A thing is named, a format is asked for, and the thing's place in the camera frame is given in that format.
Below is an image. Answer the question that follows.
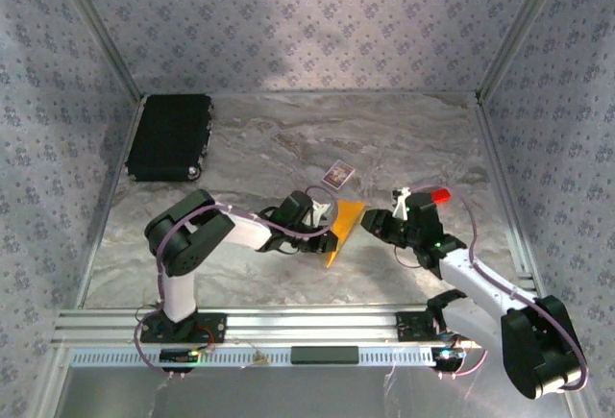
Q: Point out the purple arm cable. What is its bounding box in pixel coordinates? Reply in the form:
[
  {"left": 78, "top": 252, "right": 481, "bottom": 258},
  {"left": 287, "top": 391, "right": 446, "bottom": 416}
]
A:
[
  {"left": 410, "top": 185, "right": 590, "bottom": 393},
  {"left": 132, "top": 184, "right": 339, "bottom": 381}
]

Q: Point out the slotted grey cable duct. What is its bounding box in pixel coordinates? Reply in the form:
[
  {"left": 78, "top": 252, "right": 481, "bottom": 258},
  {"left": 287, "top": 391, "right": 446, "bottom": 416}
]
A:
[{"left": 69, "top": 346, "right": 462, "bottom": 369}]

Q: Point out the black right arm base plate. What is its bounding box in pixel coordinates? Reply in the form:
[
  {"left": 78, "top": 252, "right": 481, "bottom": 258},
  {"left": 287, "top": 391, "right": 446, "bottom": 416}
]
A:
[{"left": 395, "top": 310, "right": 462, "bottom": 342}]

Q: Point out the small purple card box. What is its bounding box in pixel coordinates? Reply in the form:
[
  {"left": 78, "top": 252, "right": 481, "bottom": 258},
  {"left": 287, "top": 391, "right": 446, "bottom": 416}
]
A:
[{"left": 320, "top": 159, "right": 357, "bottom": 192}]

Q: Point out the yellow paper sheet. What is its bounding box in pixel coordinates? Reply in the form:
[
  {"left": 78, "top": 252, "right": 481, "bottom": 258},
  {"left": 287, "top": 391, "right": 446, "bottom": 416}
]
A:
[{"left": 322, "top": 199, "right": 367, "bottom": 269}]

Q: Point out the black rectangular bar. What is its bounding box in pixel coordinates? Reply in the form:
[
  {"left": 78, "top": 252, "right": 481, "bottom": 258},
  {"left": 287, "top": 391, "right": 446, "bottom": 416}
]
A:
[{"left": 289, "top": 346, "right": 360, "bottom": 366}]

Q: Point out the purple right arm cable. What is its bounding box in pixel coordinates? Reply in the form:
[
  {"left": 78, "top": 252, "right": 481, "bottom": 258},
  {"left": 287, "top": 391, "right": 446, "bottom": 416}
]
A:
[{"left": 410, "top": 185, "right": 590, "bottom": 393}]

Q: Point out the aluminium frame post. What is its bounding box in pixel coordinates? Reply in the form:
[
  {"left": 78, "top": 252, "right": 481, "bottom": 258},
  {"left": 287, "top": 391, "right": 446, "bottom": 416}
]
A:
[
  {"left": 478, "top": 0, "right": 576, "bottom": 100},
  {"left": 50, "top": 0, "right": 145, "bottom": 100}
]

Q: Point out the wide aluminium rail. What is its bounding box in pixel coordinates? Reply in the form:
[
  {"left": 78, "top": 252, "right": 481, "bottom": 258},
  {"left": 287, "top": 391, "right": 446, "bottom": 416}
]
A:
[{"left": 51, "top": 307, "right": 576, "bottom": 348}]

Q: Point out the aluminium frame bar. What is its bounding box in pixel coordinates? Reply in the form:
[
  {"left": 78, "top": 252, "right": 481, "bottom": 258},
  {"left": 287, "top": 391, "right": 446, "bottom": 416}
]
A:
[
  {"left": 75, "top": 95, "right": 148, "bottom": 308},
  {"left": 475, "top": 98, "right": 549, "bottom": 307}
]

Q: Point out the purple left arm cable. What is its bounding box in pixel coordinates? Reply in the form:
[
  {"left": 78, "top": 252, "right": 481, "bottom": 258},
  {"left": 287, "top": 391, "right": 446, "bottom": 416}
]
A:
[{"left": 132, "top": 184, "right": 339, "bottom": 381}]

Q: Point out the black ribbed hard case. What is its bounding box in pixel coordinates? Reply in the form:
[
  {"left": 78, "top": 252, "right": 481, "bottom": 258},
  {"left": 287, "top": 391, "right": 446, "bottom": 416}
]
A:
[{"left": 123, "top": 93, "right": 216, "bottom": 183}]

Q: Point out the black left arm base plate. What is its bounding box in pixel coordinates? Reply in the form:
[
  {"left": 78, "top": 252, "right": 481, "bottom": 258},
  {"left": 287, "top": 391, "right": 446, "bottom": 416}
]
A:
[{"left": 138, "top": 311, "right": 228, "bottom": 345}]

